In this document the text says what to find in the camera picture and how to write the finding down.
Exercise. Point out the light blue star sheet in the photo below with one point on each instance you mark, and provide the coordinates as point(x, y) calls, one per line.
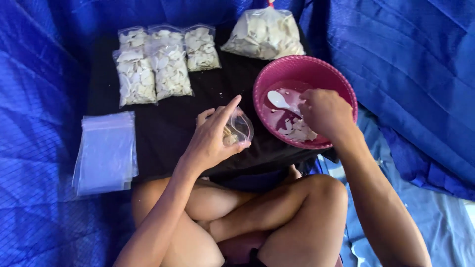
point(426, 222)

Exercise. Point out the large bag of white chips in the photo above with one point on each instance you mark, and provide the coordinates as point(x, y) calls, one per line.
point(263, 33)

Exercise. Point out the blue quilted tarp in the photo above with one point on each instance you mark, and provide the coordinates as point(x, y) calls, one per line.
point(37, 111)

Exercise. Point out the pile of white chips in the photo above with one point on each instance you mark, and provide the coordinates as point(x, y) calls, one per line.
point(297, 130)

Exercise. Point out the white chips in clear bag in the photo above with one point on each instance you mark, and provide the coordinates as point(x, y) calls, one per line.
point(230, 139)

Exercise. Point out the person's right fingers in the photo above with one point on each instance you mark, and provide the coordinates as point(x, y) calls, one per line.
point(306, 105)

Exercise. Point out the person's right leg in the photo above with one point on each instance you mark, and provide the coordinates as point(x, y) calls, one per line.
point(297, 215)

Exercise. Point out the pink plastic basket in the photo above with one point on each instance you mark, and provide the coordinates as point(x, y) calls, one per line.
point(297, 70)

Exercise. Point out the small clear zip bag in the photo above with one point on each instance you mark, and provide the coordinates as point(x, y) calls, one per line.
point(243, 128)

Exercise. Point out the white plastic spoon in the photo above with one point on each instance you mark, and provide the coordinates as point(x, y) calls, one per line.
point(279, 100)

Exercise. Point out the person's left hand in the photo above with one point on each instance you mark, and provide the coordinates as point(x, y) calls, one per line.
point(207, 144)

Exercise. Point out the person's right hand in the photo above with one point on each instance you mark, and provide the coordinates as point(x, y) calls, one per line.
point(328, 113)

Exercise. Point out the black cloth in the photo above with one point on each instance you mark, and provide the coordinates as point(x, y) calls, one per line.
point(167, 126)

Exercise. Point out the small filled bag of chips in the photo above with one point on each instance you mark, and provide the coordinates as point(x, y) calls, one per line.
point(170, 66)
point(201, 48)
point(133, 39)
point(135, 79)

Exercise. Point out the stack of empty zip bags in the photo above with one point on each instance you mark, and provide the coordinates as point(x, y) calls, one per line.
point(105, 152)

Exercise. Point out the dark maroon shorts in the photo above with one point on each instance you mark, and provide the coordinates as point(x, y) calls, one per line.
point(239, 247)

